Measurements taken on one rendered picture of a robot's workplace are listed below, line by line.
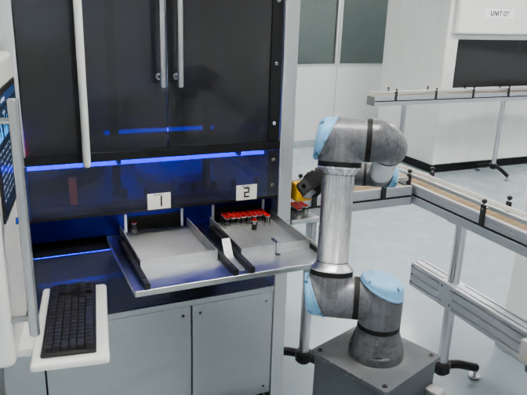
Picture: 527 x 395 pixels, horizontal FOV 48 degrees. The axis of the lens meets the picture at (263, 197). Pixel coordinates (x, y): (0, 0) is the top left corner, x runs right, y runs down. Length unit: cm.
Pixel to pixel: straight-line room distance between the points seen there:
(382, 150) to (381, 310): 42
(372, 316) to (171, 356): 107
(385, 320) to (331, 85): 627
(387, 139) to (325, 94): 617
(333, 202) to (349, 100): 637
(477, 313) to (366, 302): 115
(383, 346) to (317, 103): 619
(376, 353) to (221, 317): 94
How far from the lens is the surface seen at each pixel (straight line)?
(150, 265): 195
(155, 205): 216
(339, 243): 157
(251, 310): 248
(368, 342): 165
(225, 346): 251
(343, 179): 156
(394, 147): 157
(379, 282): 159
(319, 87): 765
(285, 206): 235
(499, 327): 261
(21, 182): 148
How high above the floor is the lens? 169
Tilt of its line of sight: 18 degrees down
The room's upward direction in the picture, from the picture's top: 2 degrees clockwise
